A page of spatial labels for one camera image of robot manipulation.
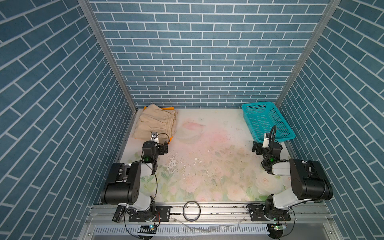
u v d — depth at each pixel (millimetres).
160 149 849
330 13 723
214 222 722
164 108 1182
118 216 707
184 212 742
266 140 841
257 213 734
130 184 451
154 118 1027
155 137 806
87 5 695
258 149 864
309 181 455
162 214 737
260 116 1160
